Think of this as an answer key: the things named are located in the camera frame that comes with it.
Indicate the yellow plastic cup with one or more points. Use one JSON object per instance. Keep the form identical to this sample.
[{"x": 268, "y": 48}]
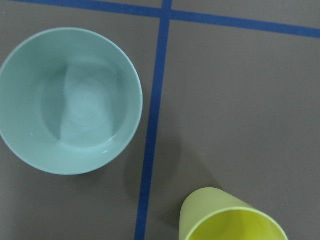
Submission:
[{"x": 213, "y": 214}]

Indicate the mint green bowl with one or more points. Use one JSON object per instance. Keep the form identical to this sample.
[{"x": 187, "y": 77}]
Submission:
[{"x": 71, "y": 101}]

